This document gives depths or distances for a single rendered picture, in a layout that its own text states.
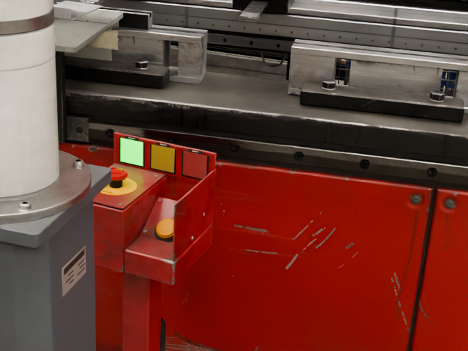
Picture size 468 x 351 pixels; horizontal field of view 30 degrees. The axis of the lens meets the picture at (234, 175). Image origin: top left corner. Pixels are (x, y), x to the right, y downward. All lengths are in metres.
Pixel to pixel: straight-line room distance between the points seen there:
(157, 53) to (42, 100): 0.83
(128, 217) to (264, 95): 0.40
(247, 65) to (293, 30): 1.55
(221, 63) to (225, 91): 1.80
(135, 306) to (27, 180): 0.68
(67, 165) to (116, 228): 0.45
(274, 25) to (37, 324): 1.12
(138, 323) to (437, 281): 0.57
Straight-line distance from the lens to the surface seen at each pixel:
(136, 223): 1.49
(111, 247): 1.48
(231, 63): 3.49
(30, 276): 0.95
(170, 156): 1.53
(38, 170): 0.94
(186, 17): 1.97
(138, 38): 1.74
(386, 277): 1.71
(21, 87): 0.90
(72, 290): 1.01
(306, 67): 1.68
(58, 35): 1.58
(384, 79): 1.68
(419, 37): 1.91
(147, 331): 1.60
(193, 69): 1.73
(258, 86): 1.74
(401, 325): 1.77
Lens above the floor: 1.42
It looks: 24 degrees down
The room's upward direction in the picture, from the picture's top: 3 degrees clockwise
